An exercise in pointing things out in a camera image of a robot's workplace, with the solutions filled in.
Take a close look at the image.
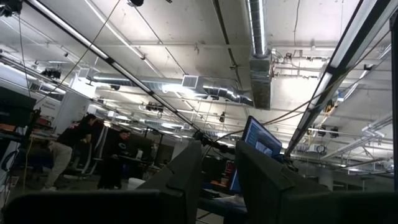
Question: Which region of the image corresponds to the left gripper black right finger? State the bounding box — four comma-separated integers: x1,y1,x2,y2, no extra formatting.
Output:
234,140,398,224

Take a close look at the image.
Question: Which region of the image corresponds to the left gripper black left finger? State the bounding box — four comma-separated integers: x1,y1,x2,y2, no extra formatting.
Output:
2,140,203,224

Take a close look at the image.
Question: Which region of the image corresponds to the computer monitor with blue screen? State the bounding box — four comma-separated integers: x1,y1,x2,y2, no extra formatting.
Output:
229,115,284,194

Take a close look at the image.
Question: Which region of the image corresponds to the person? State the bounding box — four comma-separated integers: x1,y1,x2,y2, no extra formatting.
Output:
41,113,98,192
96,129,132,190

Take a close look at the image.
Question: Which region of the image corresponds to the long ceiling light bar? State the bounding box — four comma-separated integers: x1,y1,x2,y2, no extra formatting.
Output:
284,0,398,157
24,0,205,133

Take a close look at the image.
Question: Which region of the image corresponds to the black storage rack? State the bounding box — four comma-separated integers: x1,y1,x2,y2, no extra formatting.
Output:
0,86,37,129

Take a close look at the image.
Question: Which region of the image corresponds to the silver ventilation duct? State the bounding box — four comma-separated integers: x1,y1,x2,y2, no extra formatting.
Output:
92,73,254,107
244,0,274,110

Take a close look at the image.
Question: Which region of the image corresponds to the thin hanging cable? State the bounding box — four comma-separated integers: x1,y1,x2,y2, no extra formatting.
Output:
37,0,122,105

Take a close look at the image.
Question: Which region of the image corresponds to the yellow cable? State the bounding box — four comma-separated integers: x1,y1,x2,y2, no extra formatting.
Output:
22,136,34,191

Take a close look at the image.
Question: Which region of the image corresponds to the black overhead camera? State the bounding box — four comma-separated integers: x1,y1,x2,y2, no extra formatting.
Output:
0,0,23,17

